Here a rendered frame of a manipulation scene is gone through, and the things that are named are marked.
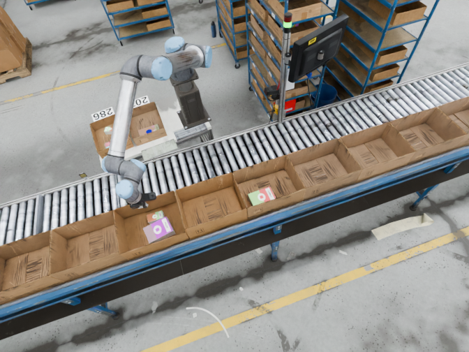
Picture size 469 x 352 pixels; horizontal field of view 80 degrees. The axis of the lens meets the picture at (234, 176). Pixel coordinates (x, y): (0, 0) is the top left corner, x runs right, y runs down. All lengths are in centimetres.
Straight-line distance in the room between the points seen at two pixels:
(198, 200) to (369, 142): 134
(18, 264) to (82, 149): 202
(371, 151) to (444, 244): 127
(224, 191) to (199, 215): 25
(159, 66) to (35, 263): 146
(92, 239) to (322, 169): 164
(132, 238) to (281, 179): 107
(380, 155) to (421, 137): 36
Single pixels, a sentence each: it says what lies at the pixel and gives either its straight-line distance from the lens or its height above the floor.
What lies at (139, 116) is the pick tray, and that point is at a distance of 286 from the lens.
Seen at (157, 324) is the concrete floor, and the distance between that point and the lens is 271.
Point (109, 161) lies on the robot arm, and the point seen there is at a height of 139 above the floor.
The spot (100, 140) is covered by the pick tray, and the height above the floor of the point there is 76.
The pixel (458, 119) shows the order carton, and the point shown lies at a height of 88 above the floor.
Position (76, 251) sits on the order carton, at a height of 89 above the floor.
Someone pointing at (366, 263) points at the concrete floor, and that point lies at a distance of 283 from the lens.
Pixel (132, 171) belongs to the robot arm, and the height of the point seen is 138.
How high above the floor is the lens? 256
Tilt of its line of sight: 56 degrees down
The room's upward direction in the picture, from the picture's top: 8 degrees counter-clockwise
